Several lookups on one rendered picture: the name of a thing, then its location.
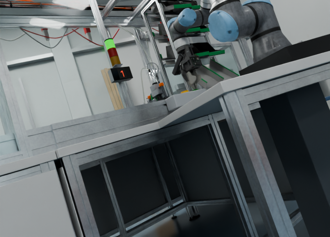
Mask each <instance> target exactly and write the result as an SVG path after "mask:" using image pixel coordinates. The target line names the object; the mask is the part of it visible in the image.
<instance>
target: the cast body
mask: <svg viewBox="0 0 330 237"><path fill-rule="evenodd" d="M158 87H159V84H158V83H157V82H155V83H153V84H152V86H151V87H150V89H151V94H152V97H153V98H155V97H156V96H157V95H159V94H163V92H162V90H161V88H158Z"/></svg>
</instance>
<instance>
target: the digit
mask: <svg viewBox="0 0 330 237"><path fill-rule="evenodd" d="M117 71H118V74H119V77H120V79H123V78H127V75H126V72H125V69H124V68H117Z"/></svg>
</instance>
